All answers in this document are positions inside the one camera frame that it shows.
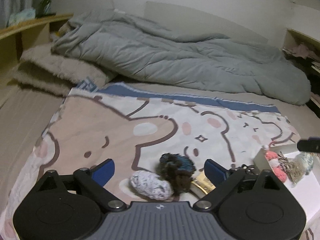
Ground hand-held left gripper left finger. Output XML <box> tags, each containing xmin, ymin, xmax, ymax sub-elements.
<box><xmin>37</xmin><ymin>158</ymin><xmax>127</xmax><ymax>210</ymax></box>

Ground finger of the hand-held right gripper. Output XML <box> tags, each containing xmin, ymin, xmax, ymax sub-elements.
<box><xmin>296</xmin><ymin>136</ymin><xmax>320</xmax><ymax>153</ymax></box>

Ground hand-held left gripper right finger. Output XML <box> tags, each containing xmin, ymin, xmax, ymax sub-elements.
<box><xmin>194</xmin><ymin>159</ymin><xmax>285</xmax><ymax>210</ymax></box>

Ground floral round pouch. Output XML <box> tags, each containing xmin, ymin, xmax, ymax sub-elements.
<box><xmin>294</xmin><ymin>152</ymin><xmax>314</xmax><ymax>174</ymax></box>

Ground pink crochet doll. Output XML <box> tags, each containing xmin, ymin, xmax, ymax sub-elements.
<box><xmin>262</xmin><ymin>144</ymin><xmax>291</xmax><ymax>183</ymax></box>

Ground dark crochet scrunchie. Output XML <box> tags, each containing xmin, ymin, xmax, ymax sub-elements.
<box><xmin>154</xmin><ymin>153</ymin><xmax>196</xmax><ymax>197</ymax></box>

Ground white cardboard box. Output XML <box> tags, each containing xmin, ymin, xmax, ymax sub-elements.
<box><xmin>252</xmin><ymin>147</ymin><xmax>320</xmax><ymax>229</ymax></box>

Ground yellow tissue pack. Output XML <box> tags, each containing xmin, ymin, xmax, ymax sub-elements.
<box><xmin>191</xmin><ymin>172</ymin><xmax>217</xmax><ymax>195</ymax></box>

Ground bear printed blanket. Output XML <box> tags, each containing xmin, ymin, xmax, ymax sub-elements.
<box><xmin>0</xmin><ymin>81</ymin><xmax>320</xmax><ymax>240</ymax></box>

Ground pink crumpled clothes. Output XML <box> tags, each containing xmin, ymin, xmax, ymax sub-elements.
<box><xmin>287</xmin><ymin>44</ymin><xmax>313</xmax><ymax>58</ymax></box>

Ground beige bed sheet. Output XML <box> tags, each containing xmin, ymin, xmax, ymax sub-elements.
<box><xmin>0</xmin><ymin>80</ymin><xmax>320</xmax><ymax>205</ymax></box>

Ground beige fleece blanket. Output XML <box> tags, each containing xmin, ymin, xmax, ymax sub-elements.
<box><xmin>12</xmin><ymin>45</ymin><xmax>118</xmax><ymax>97</ymax></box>

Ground grey comforter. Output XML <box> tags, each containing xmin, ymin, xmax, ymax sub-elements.
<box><xmin>51</xmin><ymin>9</ymin><xmax>312</xmax><ymax>105</ymax></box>

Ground wooden bedside shelf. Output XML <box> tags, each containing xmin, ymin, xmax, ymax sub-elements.
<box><xmin>0</xmin><ymin>14</ymin><xmax>74</xmax><ymax>80</ymax></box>

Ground pale green tissue packet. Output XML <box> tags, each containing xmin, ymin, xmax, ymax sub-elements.
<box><xmin>7</xmin><ymin>8</ymin><xmax>36</xmax><ymax>27</ymax></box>

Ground green glass bottle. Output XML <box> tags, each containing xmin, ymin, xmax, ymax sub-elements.
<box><xmin>39</xmin><ymin>0</ymin><xmax>52</xmax><ymax>17</ymax></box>

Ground grey curtain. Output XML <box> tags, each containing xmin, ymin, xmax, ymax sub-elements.
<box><xmin>0</xmin><ymin>0</ymin><xmax>38</xmax><ymax>29</ymax></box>

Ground bunch of dark hair ties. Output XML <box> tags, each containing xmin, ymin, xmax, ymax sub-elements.
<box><xmin>241</xmin><ymin>164</ymin><xmax>258</xmax><ymax>174</ymax></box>

